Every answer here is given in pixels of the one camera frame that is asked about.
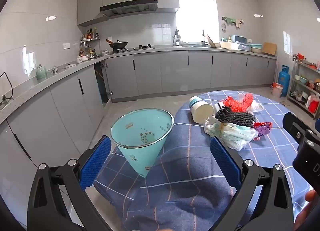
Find hanging cloths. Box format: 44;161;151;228
222;16;244;30

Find clear red-printed plastic bag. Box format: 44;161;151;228
236;92;264;113

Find black power cable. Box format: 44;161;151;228
0;72;14;102

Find black grey rope bundle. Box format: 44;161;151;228
214;105;257;129

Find bright window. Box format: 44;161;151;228
176;0;219;44

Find blue plaid tablecloth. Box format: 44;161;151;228
93;90;316;231

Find black wok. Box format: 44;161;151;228
106;39;129;51

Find metal storage shelf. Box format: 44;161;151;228
287;53;320;120

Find person's right hand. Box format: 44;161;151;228
294;188;320;231

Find red rope bundle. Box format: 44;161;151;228
222;93;254;113

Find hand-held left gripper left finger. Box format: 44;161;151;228
27;136;118;231

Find white rectangular basin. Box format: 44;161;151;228
219;41;239;50

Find white bucket with red lid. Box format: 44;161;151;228
271;82;284;98

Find blue gas cylinder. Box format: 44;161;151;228
278;65;290;97

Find white jar with teal lid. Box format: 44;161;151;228
189;96;214;124

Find green kettle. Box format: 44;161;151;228
36;64;48;80

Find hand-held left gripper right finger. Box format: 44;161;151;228
209;136;294;231

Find purple snack wrapper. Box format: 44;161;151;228
254;124;272;138

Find gas stove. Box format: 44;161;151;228
110;44;155;53

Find black range hood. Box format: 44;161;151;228
100;0;158;19

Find light blue appliance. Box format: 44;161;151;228
231;35;252;51

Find metal spice rack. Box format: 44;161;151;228
79;28;101;59

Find wooden cutting board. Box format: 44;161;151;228
261;42;277;56

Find metal utensil holder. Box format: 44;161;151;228
172;29;182;46

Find teal waste bin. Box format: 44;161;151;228
110;110;175;178

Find white crumpled plastic bag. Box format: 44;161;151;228
203;116;258;152

